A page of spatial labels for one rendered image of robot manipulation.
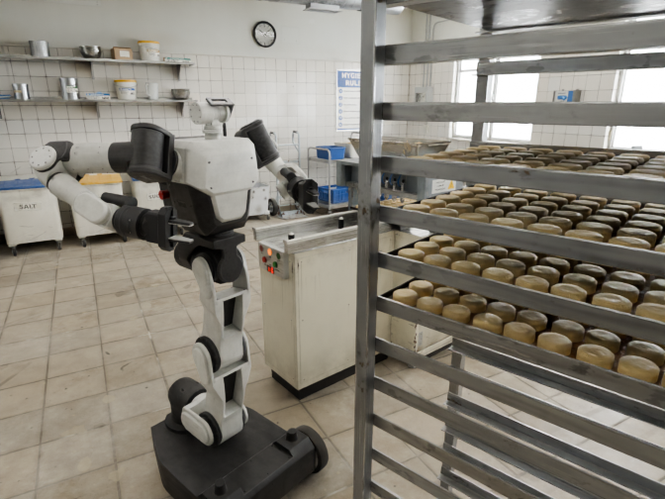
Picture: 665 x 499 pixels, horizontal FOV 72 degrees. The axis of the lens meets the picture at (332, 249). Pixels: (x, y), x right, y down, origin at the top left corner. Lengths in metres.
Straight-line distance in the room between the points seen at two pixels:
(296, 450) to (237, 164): 1.14
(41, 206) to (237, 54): 2.98
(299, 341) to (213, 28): 4.84
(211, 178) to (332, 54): 5.75
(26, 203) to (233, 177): 4.29
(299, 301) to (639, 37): 1.86
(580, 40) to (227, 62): 5.95
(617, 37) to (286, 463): 1.71
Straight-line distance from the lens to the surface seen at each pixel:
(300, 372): 2.46
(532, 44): 0.72
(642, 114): 0.69
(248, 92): 6.55
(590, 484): 0.88
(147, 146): 1.43
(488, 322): 0.85
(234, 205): 1.53
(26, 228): 5.72
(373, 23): 0.81
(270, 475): 1.92
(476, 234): 0.76
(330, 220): 2.66
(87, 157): 1.51
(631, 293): 0.83
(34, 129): 6.22
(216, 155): 1.46
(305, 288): 2.27
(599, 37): 0.70
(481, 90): 1.20
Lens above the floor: 1.51
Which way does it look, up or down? 18 degrees down
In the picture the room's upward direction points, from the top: straight up
